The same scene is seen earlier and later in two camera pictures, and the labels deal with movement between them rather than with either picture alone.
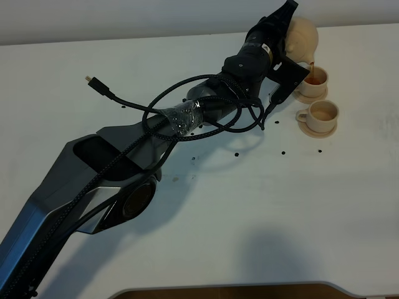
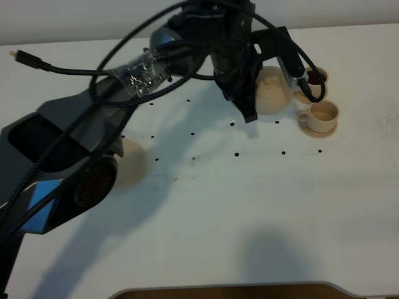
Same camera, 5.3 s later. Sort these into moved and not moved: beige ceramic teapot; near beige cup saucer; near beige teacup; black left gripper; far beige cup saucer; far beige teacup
Moved: black left gripper; beige ceramic teapot
Not moved: far beige cup saucer; far beige teacup; near beige teacup; near beige cup saucer
